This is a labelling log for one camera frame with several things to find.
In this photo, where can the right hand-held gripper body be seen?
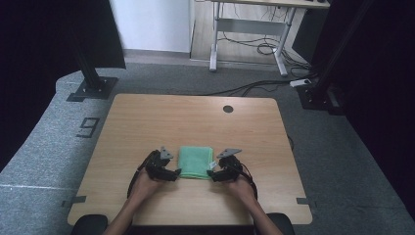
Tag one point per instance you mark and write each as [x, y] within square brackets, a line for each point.
[231, 169]

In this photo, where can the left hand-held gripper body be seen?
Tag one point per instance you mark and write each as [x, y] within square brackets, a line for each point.
[156, 168]

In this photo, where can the green microfibre towel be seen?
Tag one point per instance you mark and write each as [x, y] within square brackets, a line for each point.
[195, 161]

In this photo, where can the person's left hand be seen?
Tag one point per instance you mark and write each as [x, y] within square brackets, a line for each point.
[143, 187]

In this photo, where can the person's right hand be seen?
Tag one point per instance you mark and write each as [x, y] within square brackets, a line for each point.
[243, 191]

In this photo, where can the grey tape strip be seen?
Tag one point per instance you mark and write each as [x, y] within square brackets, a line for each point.
[305, 201]
[76, 199]

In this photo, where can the black metal stand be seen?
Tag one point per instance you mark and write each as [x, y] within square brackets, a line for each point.
[321, 88]
[93, 83]

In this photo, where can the white power strip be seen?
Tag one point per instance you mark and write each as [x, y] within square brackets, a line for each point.
[300, 82]

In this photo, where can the dark cabinet under desk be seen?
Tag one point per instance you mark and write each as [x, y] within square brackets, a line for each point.
[308, 32]

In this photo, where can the black curtain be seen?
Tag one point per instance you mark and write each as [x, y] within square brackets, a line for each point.
[49, 49]
[385, 81]

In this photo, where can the white frame desk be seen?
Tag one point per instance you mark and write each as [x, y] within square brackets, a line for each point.
[248, 26]

